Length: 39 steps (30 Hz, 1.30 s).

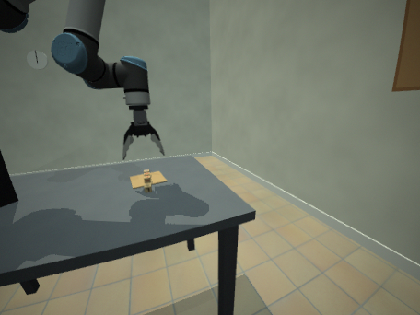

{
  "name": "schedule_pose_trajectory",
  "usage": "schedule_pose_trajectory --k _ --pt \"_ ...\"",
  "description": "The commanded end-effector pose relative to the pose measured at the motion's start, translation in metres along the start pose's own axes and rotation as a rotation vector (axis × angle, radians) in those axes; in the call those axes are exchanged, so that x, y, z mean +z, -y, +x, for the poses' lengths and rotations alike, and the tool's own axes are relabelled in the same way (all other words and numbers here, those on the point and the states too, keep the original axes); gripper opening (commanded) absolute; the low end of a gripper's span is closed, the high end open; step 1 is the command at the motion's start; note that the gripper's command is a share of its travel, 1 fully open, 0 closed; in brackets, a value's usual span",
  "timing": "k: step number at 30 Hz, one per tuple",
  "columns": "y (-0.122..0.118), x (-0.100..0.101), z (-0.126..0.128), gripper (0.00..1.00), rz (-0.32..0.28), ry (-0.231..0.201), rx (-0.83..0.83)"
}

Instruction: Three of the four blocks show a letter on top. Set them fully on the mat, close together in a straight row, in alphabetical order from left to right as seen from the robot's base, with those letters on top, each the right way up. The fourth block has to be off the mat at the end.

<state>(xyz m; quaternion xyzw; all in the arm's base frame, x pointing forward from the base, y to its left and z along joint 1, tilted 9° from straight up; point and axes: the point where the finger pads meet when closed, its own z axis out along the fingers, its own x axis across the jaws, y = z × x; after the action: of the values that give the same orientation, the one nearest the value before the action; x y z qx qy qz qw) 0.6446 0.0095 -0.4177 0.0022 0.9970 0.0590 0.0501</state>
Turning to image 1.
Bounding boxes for tan flat mat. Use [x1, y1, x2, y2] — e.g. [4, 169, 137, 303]
[130, 171, 167, 189]

